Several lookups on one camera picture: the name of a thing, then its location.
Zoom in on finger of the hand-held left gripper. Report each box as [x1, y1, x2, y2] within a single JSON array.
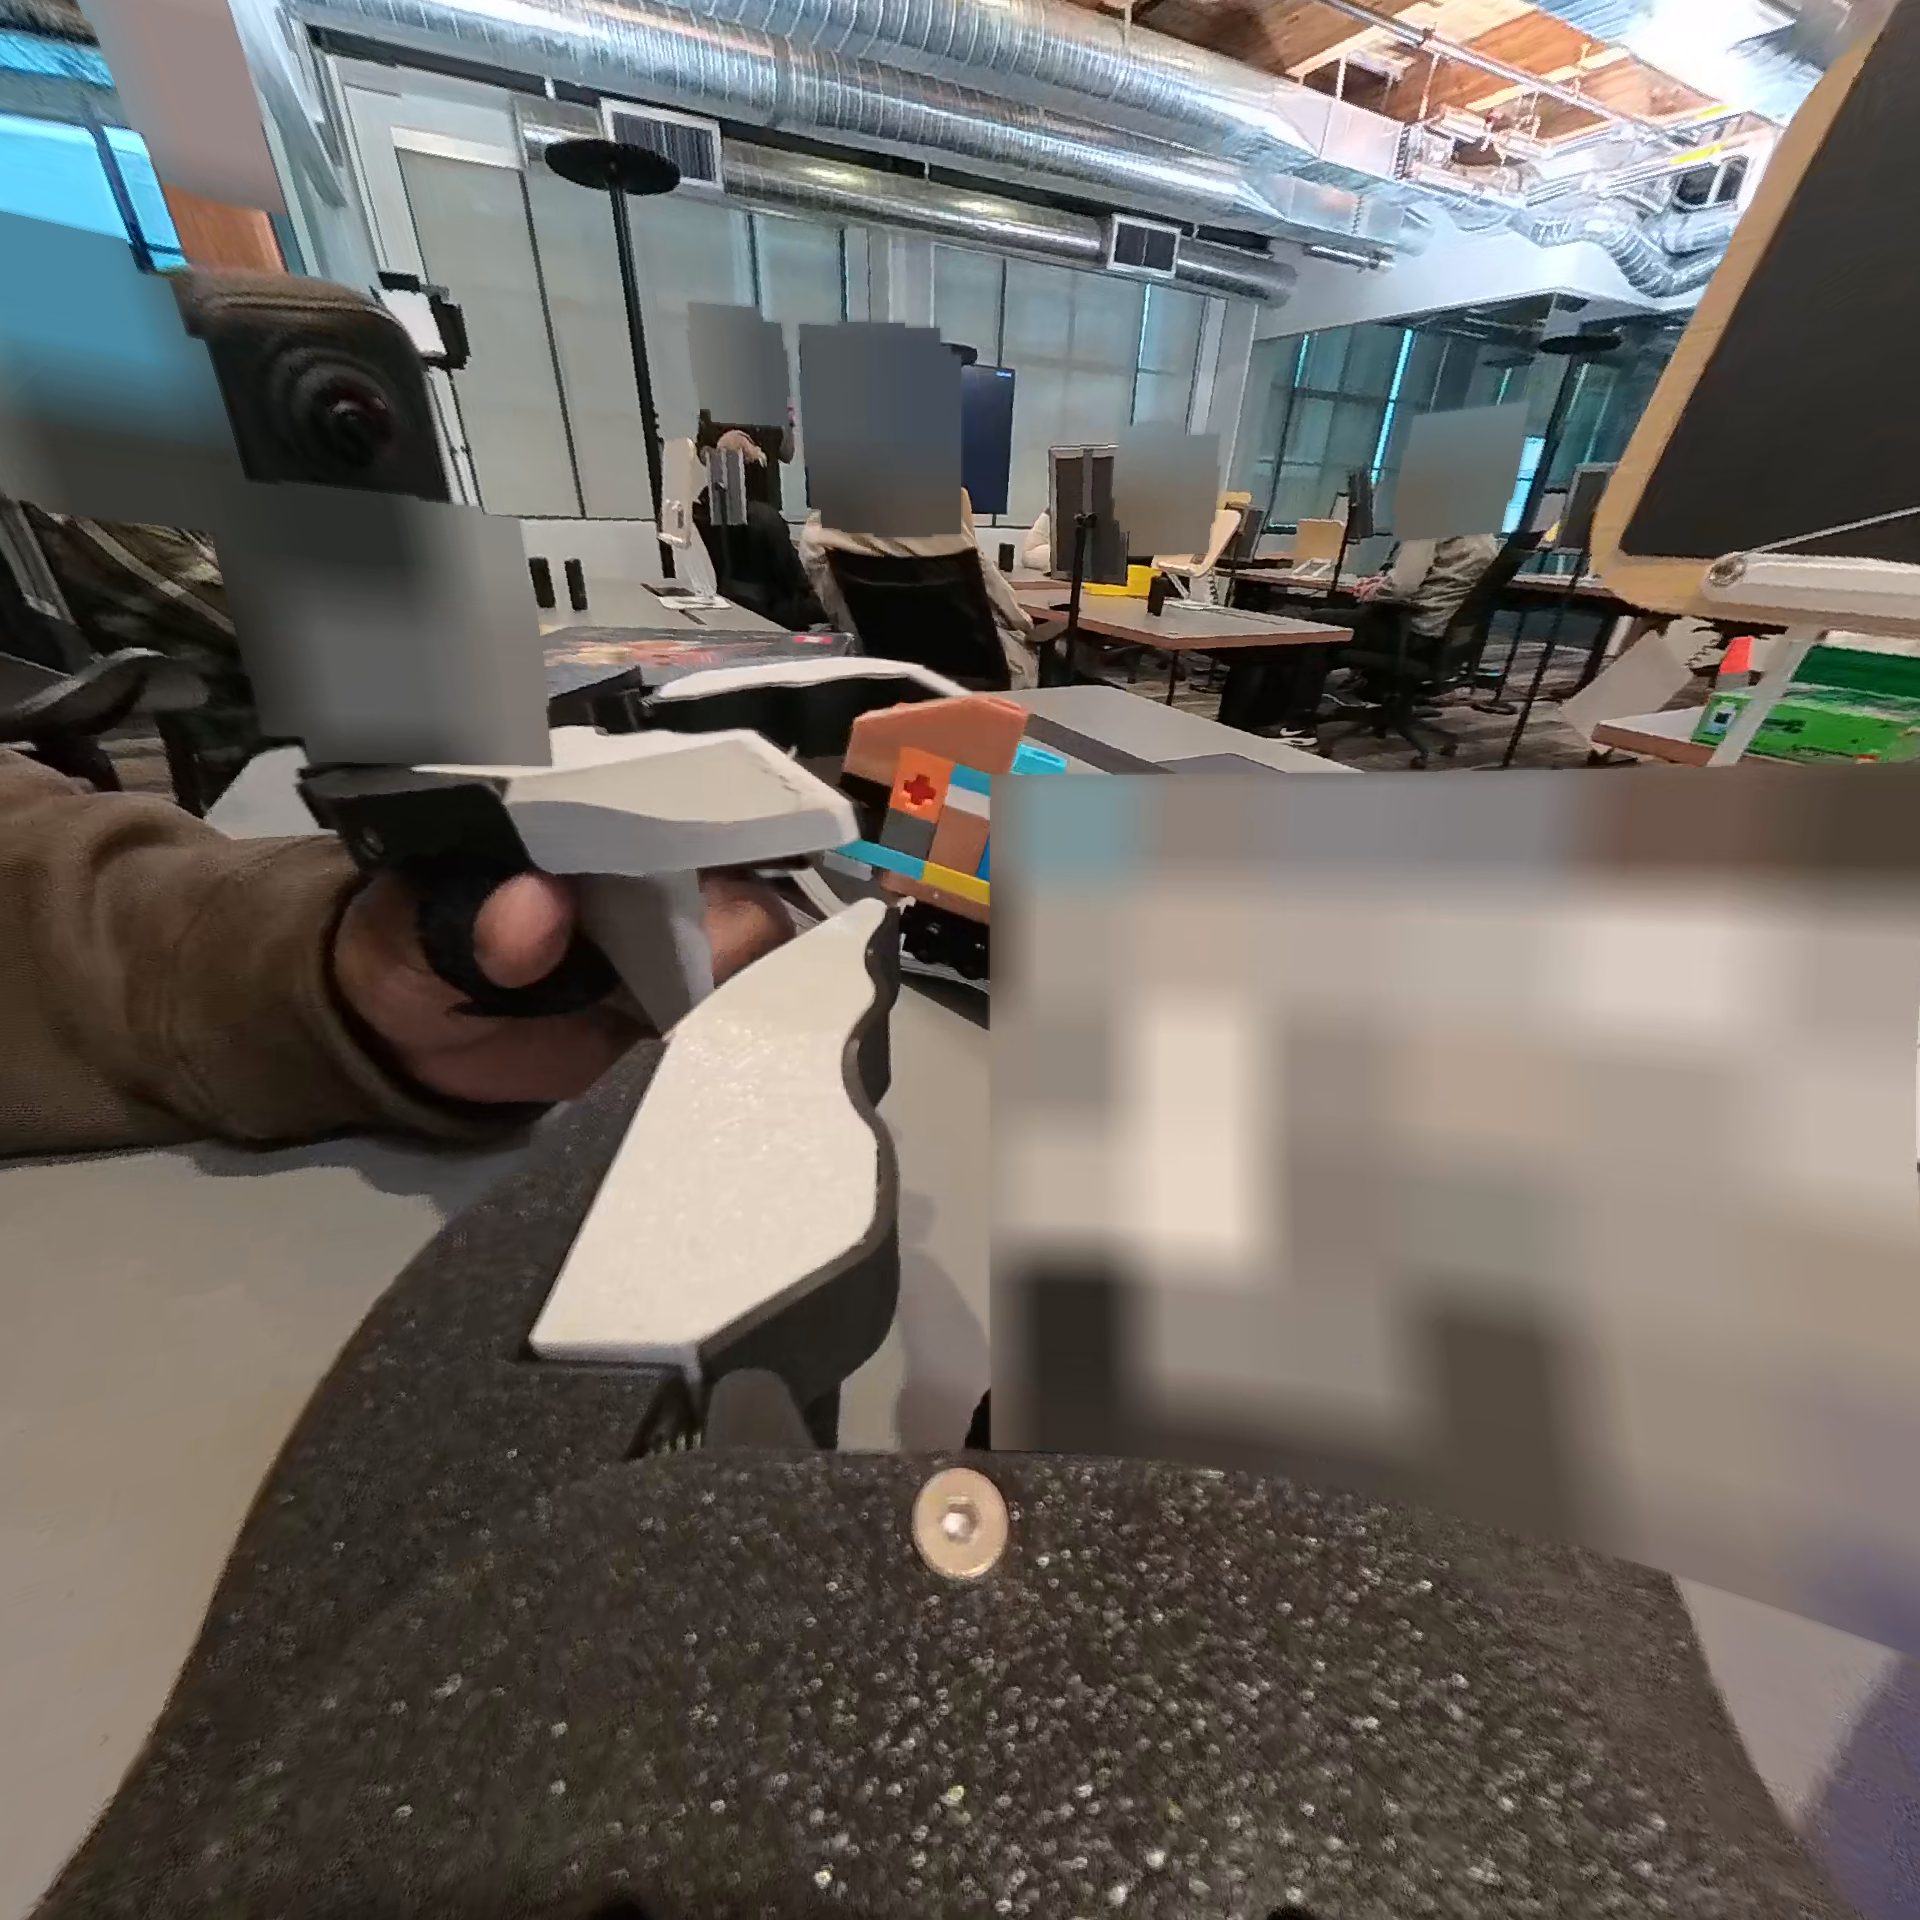
[[642, 655, 976, 713], [498, 731, 867, 875]]

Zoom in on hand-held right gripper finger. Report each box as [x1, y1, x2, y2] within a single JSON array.
[[529, 897, 904, 1369]]

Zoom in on multicoloured toy brick model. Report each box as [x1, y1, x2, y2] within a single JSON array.
[[833, 693, 1071, 987]]

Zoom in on wood-edged desk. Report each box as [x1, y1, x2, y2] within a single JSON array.
[[1019, 593, 1356, 707]]

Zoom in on person's left hand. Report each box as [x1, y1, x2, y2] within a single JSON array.
[[330, 867, 800, 1107]]

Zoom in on black office chair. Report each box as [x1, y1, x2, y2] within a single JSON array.
[[829, 543, 1019, 693]]

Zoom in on printed cardboard toy box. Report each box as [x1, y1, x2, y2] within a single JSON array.
[[540, 626, 859, 707]]

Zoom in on black monitor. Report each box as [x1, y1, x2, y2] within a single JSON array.
[[961, 363, 1019, 514], [1049, 446, 1124, 587]]

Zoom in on black light panel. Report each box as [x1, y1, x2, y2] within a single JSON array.
[[376, 269, 471, 377]]

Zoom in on black floor lamp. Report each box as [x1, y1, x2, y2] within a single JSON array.
[[544, 137, 683, 594]]

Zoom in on rounded plywood panel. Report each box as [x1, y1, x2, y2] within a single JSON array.
[[1591, 0, 1920, 625]]

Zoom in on green box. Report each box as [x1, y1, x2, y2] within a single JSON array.
[[1696, 638, 1920, 769]]

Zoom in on silver air duct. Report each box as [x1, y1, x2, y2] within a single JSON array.
[[293, 0, 1771, 302]]

